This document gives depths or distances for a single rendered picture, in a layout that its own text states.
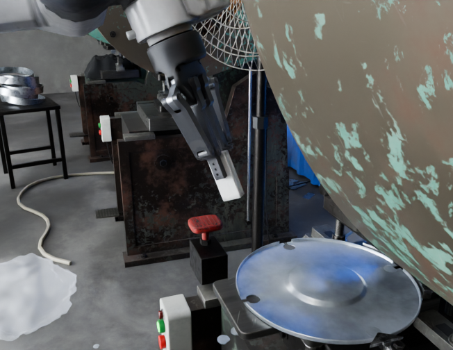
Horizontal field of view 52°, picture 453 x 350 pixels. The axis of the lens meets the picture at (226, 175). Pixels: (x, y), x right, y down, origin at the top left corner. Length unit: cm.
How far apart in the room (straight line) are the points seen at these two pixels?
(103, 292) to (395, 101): 207
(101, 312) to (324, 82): 191
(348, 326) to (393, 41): 57
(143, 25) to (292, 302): 45
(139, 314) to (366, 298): 140
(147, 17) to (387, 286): 54
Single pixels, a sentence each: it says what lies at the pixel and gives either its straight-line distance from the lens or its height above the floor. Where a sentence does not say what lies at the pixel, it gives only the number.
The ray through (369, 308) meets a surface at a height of 78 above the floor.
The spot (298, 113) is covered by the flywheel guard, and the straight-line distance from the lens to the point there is 28.
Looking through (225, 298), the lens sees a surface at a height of 78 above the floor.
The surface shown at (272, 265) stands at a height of 78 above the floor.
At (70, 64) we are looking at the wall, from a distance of 720.
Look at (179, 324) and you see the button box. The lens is 98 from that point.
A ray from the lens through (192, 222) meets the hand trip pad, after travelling 102.
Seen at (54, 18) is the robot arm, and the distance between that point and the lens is 68.
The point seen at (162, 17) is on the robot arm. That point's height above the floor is 119.
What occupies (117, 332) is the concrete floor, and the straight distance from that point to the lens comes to 197.
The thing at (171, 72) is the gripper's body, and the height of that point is 112.
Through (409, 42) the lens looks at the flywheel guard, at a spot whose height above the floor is 119.
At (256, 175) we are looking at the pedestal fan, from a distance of 164.
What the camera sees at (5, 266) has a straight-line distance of 216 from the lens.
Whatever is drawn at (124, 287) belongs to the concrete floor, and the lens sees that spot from 222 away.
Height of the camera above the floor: 121
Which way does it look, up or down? 20 degrees down
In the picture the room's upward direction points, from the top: straight up
